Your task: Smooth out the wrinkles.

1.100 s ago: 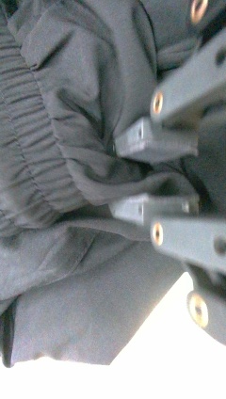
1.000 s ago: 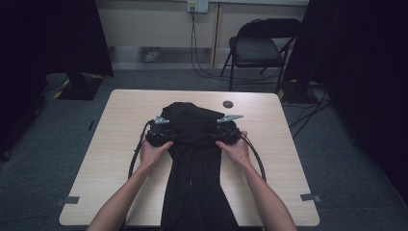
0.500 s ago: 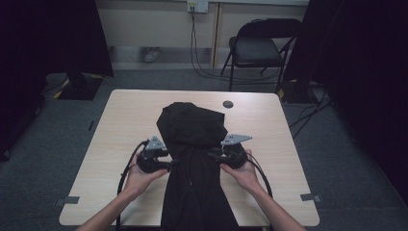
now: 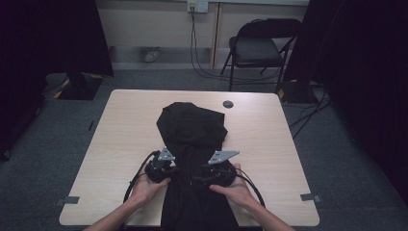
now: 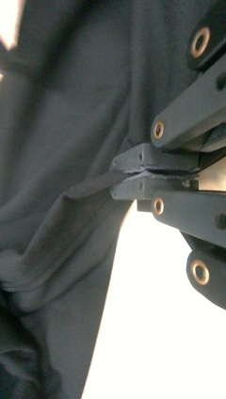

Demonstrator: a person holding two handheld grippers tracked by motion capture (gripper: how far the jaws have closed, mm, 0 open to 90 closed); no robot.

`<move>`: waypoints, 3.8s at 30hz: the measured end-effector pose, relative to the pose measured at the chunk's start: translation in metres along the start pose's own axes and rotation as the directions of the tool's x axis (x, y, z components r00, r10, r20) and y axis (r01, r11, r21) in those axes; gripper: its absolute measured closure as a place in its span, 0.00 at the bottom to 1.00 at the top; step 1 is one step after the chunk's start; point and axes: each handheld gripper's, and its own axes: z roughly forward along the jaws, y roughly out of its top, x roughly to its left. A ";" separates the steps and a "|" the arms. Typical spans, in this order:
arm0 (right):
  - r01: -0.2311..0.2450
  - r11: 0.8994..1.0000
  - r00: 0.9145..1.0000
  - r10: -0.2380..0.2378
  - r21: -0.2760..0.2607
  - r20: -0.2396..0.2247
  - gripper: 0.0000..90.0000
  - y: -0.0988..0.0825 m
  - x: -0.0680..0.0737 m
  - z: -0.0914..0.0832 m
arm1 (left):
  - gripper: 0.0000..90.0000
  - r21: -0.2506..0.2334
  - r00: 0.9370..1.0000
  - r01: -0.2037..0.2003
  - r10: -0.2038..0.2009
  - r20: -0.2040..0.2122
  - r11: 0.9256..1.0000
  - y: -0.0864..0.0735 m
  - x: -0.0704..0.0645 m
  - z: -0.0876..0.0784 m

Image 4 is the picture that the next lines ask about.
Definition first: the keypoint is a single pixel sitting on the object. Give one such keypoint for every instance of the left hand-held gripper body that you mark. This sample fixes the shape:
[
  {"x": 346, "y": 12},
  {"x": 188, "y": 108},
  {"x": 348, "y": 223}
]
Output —
[{"x": 158, "y": 171}]

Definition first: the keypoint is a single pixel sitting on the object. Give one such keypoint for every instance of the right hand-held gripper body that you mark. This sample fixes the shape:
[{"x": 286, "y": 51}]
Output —
[{"x": 224, "y": 174}]

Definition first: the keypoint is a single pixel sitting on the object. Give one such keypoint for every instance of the black pants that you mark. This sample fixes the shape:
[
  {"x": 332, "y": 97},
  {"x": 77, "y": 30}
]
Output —
[{"x": 191, "y": 128}]

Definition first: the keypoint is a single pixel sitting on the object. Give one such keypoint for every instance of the person's right hand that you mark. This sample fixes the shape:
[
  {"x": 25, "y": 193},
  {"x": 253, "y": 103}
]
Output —
[{"x": 237, "y": 192}]

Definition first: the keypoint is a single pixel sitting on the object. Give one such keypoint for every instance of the person's left hand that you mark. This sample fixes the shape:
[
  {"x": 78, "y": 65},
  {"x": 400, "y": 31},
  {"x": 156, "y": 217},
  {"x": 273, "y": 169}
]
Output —
[{"x": 146, "y": 191}]

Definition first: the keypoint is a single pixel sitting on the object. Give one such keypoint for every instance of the grey tape strip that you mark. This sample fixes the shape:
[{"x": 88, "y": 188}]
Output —
[
  {"x": 310, "y": 197},
  {"x": 69, "y": 200}
]

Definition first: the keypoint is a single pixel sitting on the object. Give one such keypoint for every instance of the black box with yellow label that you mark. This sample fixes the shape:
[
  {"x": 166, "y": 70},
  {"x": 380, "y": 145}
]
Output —
[{"x": 293, "y": 93}]

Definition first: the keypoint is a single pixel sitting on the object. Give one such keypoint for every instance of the black stand base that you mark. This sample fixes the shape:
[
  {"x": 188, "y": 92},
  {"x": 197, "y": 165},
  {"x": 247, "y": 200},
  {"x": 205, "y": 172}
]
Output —
[{"x": 80, "y": 88}]

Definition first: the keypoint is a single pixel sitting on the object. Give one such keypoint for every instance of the black folding chair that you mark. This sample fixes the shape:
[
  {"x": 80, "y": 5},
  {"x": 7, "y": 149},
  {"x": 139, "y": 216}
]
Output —
[{"x": 255, "y": 49}]

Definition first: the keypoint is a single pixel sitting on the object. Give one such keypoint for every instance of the wide black curtain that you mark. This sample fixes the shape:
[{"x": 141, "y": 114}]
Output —
[{"x": 48, "y": 48}]

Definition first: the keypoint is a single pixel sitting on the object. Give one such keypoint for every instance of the tall black curtain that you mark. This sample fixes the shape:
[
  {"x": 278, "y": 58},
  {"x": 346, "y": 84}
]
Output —
[{"x": 362, "y": 80}]

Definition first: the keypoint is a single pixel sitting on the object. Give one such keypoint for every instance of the wooden wall post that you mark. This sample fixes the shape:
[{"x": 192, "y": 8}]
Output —
[{"x": 215, "y": 35}]

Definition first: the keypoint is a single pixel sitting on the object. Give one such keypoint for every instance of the white wall socket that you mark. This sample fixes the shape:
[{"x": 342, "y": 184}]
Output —
[{"x": 198, "y": 5}]

